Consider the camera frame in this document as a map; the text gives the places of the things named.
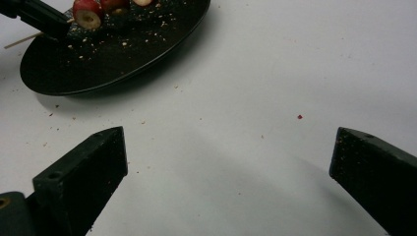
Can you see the thin wooden skewer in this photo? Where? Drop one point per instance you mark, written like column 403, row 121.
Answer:
column 23, row 41

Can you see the black round plate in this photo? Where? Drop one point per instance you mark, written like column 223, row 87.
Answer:
column 114, row 55

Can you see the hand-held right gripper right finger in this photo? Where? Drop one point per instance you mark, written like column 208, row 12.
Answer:
column 377, row 177

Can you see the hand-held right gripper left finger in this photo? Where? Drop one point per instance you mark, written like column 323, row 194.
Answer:
column 82, row 177

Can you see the red hawthorn piece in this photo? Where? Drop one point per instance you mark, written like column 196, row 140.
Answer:
column 142, row 2
column 88, row 16
column 113, row 5

